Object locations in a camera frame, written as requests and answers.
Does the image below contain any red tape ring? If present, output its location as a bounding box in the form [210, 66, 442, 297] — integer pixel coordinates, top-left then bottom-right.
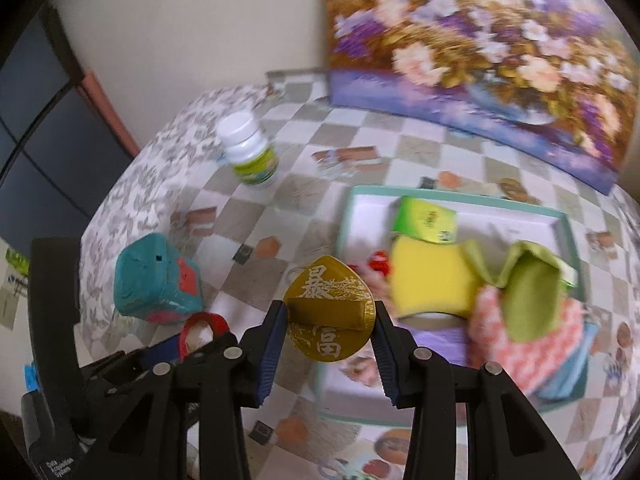
[178, 311, 236, 361]

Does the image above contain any pink floral scrunchie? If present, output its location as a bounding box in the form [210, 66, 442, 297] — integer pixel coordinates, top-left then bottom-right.
[348, 250, 394, 309]

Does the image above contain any yellow sponge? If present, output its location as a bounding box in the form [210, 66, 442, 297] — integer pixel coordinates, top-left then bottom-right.
[387, 235, 483, 318]

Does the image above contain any white pill bottle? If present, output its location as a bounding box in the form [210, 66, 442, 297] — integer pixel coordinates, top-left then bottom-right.
[216, 110, 279, 185]

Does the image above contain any grey floral white blanket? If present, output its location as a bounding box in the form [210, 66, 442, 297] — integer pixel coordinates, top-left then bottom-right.
[77, 84, 276, 360]

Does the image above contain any teal edged white tray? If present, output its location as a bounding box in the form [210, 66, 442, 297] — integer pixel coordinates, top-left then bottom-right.
[313, 184, 589, 428]

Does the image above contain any teal plastic toy box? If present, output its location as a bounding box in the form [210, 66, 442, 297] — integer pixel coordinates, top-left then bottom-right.
[114, 233, 203, 324]

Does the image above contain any dark cabinet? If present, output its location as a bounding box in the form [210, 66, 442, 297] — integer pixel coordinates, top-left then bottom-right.
[1, 4, 132, 256]

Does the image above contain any green microfibre cloth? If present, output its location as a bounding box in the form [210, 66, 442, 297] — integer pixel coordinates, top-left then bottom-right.
[462, 240, 579, 344]

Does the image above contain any pink white striped cloth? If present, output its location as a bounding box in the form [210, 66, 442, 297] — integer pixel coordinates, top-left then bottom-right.
[468, 285, 584, 394]

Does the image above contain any flower painting canvas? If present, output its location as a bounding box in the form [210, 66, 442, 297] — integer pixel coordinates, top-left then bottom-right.
[326, 0, 639, 193]

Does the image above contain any purple wipe packet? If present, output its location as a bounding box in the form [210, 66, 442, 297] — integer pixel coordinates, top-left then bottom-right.
[408, 327, 469, 366]

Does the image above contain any blue face mask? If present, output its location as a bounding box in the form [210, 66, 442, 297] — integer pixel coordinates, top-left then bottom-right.
[535, 318, 600, 403]

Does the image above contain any checkered patterned tablecloth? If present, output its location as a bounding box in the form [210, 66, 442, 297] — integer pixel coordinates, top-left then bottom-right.
[157, 72, 639, 479]

